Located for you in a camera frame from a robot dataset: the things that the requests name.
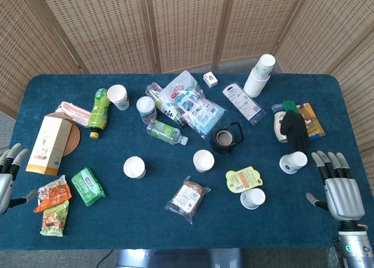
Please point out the orange yellow flat package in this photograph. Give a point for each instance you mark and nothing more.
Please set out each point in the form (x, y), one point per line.
(314, 122)

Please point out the tall stack of paper cups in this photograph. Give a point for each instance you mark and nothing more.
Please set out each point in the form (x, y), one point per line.
(258, 78)

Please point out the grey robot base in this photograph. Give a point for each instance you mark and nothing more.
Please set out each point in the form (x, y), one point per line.
(178, 257)

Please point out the white squeeze sauce bottle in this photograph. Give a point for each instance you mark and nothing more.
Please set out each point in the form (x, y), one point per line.
(278, 125)

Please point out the blue felt table cover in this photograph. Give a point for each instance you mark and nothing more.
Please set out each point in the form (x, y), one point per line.
(122, 221)

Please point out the white paper cup green flower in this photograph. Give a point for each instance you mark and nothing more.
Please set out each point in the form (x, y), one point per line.
(133, 166)

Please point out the wicker folding screen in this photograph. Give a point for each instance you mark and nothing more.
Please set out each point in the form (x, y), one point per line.
(187, 22)

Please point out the beige carton box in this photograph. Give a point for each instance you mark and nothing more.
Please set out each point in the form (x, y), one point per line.
(48, 145)

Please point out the white paper cup upright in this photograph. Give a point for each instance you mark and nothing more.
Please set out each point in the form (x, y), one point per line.
(203, 160)

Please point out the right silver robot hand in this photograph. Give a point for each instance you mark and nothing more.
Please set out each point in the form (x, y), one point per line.
(344, 196)

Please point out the clear bag with blue cloth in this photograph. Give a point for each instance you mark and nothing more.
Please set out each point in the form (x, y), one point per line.
(195, 107)

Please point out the bottle with white-green label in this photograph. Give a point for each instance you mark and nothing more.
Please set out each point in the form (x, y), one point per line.
(165, 111)

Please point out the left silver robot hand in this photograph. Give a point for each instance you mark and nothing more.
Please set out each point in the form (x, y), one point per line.
(6, 189)

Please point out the white wet wipes canister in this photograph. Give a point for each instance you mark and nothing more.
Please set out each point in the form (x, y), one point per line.
(145, 107)

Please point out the white paper cup blue logo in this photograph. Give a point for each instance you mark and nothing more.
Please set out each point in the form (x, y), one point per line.
(292, 163)

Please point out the green yellow snack bag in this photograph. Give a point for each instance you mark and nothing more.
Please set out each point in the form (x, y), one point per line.
(54, 219)

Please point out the black glove green cuff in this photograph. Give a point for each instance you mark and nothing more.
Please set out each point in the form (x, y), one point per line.
(295, 130)

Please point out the green drink bottle yellow cap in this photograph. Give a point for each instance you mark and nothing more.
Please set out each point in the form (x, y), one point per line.
(98, 111)

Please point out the dark blue blister pack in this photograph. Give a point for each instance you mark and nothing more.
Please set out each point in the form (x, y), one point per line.
(244, 103)

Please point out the white paper cup blue flower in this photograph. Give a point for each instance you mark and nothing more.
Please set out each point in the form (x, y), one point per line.
(252, 198)

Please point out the short stack of paper cups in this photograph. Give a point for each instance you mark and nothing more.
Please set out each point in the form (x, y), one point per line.
(117, 94)

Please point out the sandwich in clear wrapper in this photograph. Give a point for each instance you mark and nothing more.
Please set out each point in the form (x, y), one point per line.
(187, 199)

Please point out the small white box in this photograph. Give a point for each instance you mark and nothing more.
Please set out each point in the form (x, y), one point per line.
(211, 79)

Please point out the clear water bottle green label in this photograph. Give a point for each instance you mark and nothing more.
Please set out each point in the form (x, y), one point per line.
(165, 131)

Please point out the pink striped package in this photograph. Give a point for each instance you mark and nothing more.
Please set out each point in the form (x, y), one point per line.
(74, 112)

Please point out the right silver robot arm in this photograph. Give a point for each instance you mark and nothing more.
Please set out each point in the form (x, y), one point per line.
(358, 244)

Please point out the orange snack bag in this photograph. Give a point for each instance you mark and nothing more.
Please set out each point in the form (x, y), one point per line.
(54, 193)

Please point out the green tissue pack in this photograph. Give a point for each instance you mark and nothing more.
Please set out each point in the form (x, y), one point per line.
(87, 187)

